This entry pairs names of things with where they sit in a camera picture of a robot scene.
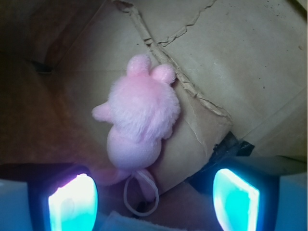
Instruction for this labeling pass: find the pink plush bunny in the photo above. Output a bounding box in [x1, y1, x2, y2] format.
[92, 54, 180, 204]

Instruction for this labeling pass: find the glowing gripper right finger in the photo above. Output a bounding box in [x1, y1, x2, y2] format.
[192, 157, 279, 231]

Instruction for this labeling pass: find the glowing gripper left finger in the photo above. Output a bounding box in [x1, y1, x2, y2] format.
[28, 166, 98, 231]

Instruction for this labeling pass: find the brown paper bag tray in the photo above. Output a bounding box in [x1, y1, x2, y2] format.
[0, 0, 308, 231]

